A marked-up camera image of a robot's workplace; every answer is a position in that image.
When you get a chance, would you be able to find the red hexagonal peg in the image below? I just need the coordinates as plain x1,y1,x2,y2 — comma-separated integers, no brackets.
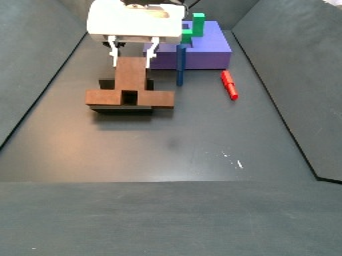
221,70,240,101

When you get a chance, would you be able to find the green U-shaped block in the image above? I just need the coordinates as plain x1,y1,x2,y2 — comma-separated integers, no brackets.
182,13,206,44

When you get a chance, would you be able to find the brown T-shaped block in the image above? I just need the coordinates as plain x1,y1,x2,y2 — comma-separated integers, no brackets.
86,57,176,108

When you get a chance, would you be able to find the purple base block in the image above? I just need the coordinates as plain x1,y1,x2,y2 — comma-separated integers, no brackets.
152,21,233,70

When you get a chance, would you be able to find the blue hexagonal peg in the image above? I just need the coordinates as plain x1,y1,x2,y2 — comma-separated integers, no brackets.
177,44,186,86

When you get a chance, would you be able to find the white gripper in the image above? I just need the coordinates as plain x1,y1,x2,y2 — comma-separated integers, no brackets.
87,0,185,68

